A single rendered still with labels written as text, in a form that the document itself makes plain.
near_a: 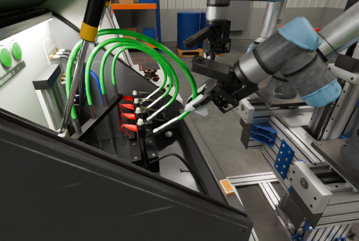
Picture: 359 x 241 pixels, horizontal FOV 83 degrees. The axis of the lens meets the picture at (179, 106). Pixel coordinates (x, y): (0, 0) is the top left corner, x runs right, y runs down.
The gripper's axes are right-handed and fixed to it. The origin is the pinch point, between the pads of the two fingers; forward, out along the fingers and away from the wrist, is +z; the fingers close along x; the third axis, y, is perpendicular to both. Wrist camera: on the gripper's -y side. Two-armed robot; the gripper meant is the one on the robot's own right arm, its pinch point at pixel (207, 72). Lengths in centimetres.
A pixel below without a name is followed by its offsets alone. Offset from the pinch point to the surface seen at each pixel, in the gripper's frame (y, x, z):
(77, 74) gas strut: -38, -44, -19
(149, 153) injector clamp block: -26.8, -14.4, 23.6
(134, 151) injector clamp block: -32.1, -12.1, 23.6
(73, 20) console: -49, 23, -19
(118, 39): -32.3, -4.7, -15.7
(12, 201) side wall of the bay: -51, -47, -1
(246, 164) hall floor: 72, 53, 121
